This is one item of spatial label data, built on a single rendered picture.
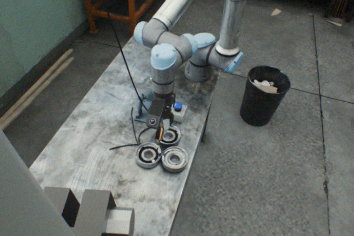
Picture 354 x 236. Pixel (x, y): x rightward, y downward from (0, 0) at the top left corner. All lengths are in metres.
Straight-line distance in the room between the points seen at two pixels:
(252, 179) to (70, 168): 1.36
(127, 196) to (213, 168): 1.12
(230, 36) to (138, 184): 0.73
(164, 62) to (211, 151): 1.44
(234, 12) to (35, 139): 1.80
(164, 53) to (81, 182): 0.59
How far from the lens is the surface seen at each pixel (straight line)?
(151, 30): 0.94
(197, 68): 1.42
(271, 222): 1.99
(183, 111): 1.23
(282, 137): 2.42
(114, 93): 1.39
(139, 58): 1.60
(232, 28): 1.21
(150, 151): 1.12
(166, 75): 0.83
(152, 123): 0.89
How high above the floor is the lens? 1.75
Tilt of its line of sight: 48 degrees down
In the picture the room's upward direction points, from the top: 5 degrees clockwise
